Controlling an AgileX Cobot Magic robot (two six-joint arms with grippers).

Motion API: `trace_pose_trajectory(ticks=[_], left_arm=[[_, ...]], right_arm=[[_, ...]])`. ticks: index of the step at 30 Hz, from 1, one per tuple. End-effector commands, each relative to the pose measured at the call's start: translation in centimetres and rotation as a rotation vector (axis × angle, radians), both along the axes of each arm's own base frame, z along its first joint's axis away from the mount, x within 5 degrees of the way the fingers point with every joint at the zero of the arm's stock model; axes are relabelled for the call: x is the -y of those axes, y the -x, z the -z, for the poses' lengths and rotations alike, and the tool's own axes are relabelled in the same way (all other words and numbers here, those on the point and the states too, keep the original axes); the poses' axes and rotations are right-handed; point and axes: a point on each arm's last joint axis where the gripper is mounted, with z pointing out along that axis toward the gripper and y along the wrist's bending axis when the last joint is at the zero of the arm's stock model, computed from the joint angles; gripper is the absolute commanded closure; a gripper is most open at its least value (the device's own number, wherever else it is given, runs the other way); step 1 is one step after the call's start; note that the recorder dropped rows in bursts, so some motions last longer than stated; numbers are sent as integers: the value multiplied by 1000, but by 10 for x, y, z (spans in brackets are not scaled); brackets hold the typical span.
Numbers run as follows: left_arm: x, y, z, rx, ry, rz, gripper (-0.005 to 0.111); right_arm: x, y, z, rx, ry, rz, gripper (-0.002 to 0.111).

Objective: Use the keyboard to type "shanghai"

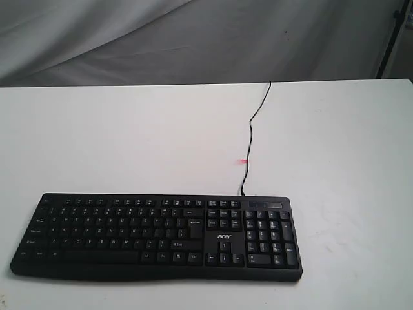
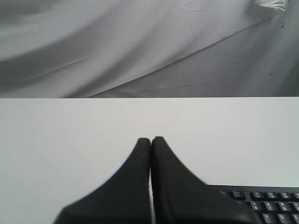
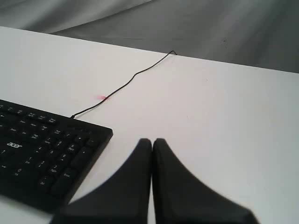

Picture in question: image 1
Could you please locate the grey backdrop cloth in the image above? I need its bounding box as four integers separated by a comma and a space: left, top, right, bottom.
1, 1, 406, 87

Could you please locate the black keyboard cable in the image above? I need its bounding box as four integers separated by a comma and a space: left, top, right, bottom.
240, 80, 272, 196

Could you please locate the black tripod stand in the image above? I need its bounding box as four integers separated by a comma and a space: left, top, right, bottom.
375, 0, 412, 79

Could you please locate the black acer keyboard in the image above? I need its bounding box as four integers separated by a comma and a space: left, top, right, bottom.
10, 193, 303, 282

